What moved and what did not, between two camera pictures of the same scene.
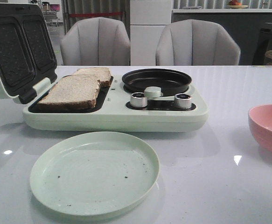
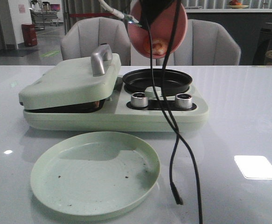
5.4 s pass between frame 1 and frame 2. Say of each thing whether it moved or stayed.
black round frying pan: stayed
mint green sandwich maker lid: moved
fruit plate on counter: stayed
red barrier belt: stayed
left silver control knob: stayed
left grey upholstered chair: stayed
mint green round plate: stayed
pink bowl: moved
